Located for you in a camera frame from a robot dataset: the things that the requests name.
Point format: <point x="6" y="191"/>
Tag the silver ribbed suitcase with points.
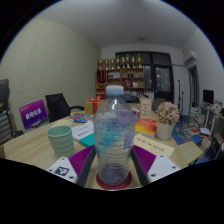
<point x="5" y="126"/>

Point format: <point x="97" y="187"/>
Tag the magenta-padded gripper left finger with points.
<point x="80" y="161"/>

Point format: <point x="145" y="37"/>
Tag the clear plastic water bottle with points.
<point x="114" y="136"/>

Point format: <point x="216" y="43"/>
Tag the purple sign board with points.
<point x="32" y="114"/>

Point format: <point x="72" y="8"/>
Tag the tan standing card box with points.
<point x="145" y="108"/>

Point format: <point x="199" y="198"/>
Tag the colourful blue book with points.
<point x="79" y="117"/>

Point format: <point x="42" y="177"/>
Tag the white paper booklet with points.
<point x="82" y="130"/>

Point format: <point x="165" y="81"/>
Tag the black computer monitor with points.
<point x="208" y="96"/>

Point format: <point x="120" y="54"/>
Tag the teal book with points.
<point x="87" y="140"/>

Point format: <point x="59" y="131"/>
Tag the flat round red coaster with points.
<point x="100" y="184"/>

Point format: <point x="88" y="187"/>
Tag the white wall air conditioner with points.
<point x="190" y="58"/>

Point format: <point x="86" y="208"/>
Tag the wooden shelf unit with trophies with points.
<point x="131" y="78"/>

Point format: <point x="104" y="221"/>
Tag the pink flowers in white pot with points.
<point x="167" y="116"/>

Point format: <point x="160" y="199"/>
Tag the black office chair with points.
<point x="57" y="106"/>

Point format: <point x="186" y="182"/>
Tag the dark grey bag tan trim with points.
<point x="3" y="95"/>

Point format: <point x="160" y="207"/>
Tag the orange book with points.
<point x="146" y="126"/>

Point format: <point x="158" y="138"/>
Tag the black-framed glass door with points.
<point x="163" y="78"/>

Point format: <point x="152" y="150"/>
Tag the tan paper envelope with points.
<point x="155" y="146"/>

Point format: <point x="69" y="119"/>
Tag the stack of books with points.
<point x="196" y="117"/>

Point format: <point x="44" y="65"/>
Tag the pale green cup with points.
<point x="61" y="141"/>

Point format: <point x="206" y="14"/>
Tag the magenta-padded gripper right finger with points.
<point x="146" y="160"/>

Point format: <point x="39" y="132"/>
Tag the yellow gift box red ribbon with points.
<point x="90" y="107"/>

